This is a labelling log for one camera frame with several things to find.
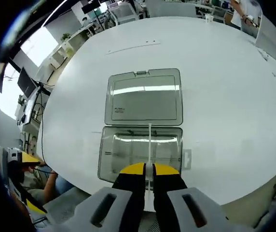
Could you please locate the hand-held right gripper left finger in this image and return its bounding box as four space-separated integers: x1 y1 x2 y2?
64 162 146 232

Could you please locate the grey desk partition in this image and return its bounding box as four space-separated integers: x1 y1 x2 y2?
145 0 196 18

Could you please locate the black monitor on pole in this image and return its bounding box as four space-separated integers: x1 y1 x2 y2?
81 1 100 14

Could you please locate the black table cable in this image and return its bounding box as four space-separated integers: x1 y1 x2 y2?
35 82 57 175

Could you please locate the white cabinet row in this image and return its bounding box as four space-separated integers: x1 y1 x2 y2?
48 23 97 71

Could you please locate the small white desk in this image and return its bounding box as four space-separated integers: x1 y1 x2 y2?
22 89 44 127

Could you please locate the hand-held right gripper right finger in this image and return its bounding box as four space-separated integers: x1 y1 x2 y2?
153 163 252 232

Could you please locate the clear plastic divider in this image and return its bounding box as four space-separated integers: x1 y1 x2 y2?
144 122 156 213
181 149 192 170

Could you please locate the grey partition screen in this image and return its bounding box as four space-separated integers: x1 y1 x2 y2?
255 14 276 65

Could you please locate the clear grey guide fixture box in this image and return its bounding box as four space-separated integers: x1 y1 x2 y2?
97 68 184 184

